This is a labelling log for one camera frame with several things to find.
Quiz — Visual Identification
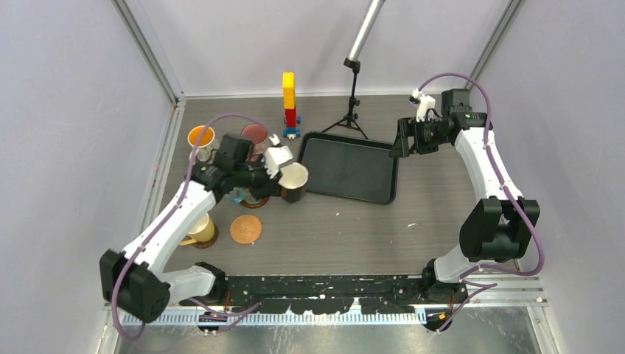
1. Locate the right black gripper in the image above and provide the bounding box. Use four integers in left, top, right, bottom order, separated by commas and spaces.
390, 115, 450, 157

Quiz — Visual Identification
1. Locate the silver metal pole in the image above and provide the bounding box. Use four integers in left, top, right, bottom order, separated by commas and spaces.
345, 0, 385, 63

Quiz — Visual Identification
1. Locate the black tripod stand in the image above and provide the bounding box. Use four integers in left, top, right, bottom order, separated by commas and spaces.
322, 58, 368, 139

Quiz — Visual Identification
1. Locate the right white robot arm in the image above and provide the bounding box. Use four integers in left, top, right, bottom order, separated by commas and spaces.
389, 88, 540, 303

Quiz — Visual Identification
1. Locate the black serving tray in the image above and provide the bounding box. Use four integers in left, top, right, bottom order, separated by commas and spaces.
298, 131, 399, 204

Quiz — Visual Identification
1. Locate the blue patterned mug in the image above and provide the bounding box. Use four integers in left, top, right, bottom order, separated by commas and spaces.
228, 188, 252, 205

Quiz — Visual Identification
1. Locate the black white-inside mug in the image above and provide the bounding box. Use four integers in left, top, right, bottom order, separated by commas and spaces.
278, 162, 309, 204

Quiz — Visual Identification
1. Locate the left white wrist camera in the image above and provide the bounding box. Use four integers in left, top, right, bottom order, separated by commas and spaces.
263, 134, 293, 178

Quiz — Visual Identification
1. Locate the floral white mug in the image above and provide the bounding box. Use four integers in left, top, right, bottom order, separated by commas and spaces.
187, 125, 220, 162

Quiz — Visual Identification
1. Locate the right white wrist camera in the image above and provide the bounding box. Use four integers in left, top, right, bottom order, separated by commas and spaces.
409, 89, 436, 122

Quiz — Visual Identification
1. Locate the rattan coaster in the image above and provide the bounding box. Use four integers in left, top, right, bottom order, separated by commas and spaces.
229, 215, 262, 245

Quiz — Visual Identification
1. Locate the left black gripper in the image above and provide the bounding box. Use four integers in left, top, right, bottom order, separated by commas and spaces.
234, 153, 282, 202

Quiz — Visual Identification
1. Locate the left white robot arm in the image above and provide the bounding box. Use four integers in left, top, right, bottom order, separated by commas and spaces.
99, 133, 293, 323

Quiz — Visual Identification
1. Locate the dark brown wooden coaster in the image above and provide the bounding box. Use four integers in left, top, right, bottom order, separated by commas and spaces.
192, 227, 219, 249

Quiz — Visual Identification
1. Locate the cream yellow mug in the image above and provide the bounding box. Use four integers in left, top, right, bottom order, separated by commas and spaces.
179, 213, 215, 246

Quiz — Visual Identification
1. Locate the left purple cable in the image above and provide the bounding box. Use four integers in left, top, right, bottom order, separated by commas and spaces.
111, 113, 282, 341

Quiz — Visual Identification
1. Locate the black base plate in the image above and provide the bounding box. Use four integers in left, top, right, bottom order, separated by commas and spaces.
197, 275, 467, 315

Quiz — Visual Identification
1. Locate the toy brick tower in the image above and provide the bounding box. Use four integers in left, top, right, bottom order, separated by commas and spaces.
282, 72, 301, 140

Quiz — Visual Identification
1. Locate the pink ghost mug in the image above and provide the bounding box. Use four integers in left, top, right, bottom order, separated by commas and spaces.
241, 123, 268, 161

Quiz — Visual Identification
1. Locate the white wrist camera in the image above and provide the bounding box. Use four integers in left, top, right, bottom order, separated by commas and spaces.
409, 89, 436, 122
263, 134, 293, 178

